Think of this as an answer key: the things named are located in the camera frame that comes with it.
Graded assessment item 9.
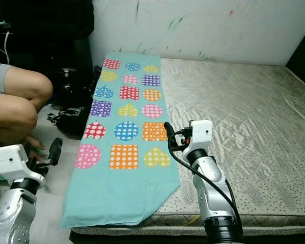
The black tufted headboard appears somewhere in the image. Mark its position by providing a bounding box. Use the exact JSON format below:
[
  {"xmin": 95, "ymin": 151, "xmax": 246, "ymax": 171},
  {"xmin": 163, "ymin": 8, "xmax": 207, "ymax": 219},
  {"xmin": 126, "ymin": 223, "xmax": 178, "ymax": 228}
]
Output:
[{"xmin": 286, "ymin": 33, "xmax": 305, "ymax": 92}]

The black bed base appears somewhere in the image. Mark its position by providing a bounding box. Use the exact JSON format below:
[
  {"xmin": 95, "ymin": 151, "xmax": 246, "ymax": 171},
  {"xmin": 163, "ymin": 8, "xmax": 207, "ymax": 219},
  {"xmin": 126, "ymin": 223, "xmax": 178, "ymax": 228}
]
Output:
[{"xmin": 69, "ymin": 226, "xmax": 305, "ymax": 244}]

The person in white shirt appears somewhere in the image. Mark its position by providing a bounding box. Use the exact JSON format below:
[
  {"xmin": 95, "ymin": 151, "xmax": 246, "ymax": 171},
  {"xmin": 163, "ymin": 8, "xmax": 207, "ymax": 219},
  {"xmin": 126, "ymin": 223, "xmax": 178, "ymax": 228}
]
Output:
[{"xmin": 0, "ymin": 43, "xmax": 54, "ymax": 163}]

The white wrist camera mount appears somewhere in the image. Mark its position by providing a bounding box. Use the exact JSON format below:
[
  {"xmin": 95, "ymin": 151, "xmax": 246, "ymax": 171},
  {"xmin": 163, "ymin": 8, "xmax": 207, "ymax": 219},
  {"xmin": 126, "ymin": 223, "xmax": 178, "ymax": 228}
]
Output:
[
  {"xmin": 0, "ymin": 145, "xmax": 44, "ymax": 186},
  {"xmin": 188, "ymin": 120, "xmax": 214, "ymax": 158}
]

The black backpack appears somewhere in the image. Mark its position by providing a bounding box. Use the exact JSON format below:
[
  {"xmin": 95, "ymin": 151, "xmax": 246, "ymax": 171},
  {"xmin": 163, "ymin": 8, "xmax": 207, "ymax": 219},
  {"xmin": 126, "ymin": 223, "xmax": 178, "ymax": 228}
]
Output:
[{"xmin": 53, "ymin": 66, "xmax": 95, "ymax": 107}]

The grey quilted mattress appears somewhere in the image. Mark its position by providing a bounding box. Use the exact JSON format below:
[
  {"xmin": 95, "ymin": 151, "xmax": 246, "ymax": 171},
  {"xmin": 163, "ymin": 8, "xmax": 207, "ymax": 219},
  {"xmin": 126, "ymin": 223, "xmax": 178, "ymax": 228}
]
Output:
[{"xmin": 71, "ymin": 57, "xmax": 305, "ymax": 237}]

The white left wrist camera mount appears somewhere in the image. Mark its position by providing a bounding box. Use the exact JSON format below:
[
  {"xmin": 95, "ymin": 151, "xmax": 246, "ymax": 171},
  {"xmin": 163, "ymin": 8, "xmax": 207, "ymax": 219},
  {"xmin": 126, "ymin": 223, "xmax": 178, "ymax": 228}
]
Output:
[{"xmin": 0, "ymin": 145, "xmax": 44, "ymax": 186}]

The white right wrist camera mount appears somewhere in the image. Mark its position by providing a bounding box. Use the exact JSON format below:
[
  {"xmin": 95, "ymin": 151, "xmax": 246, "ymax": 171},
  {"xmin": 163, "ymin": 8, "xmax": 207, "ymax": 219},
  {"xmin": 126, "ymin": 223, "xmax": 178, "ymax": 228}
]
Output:
[{"xmin": 188, "ymin": 120, "xmax": 214, "ymax": 158}]

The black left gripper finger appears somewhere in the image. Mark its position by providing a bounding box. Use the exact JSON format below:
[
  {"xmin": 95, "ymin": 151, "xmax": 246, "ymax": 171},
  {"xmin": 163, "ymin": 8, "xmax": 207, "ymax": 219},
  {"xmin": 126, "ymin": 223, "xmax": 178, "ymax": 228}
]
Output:
[{"xmin": 48, "ymin": 137, "xmax": 63, "ymax": 166}]

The teal towel with colourful shapes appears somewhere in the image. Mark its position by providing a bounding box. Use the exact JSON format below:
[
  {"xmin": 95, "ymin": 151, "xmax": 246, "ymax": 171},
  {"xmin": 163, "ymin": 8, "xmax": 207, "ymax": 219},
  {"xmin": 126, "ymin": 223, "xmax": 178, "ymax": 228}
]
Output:
[{"xmin": 60, "ymin": 51, "xmax": 181, "ymax": 229}]

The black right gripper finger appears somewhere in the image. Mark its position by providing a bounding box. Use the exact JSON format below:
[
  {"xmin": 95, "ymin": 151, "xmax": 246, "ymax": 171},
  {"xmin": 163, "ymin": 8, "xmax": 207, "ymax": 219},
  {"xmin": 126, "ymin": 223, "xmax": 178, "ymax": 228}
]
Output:
[{"xmin": 163, "ymin": 121, "xmax": 178, "ymax": 151}]

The black fabric cabinet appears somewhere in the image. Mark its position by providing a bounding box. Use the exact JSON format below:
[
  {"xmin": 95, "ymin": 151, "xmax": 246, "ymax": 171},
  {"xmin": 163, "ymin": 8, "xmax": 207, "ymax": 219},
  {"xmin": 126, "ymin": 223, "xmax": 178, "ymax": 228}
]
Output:
[{"xmin": 0, "ymin": 0, "xmax": 95, "ymax": 97}]

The black bag with white pattern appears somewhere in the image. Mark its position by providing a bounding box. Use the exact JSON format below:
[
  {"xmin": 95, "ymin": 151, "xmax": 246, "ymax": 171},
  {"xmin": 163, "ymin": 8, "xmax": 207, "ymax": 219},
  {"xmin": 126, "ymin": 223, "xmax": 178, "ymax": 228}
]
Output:
[{"xmin": 47, "ymin": 104, "xmax": 90, "ymax": 138}]

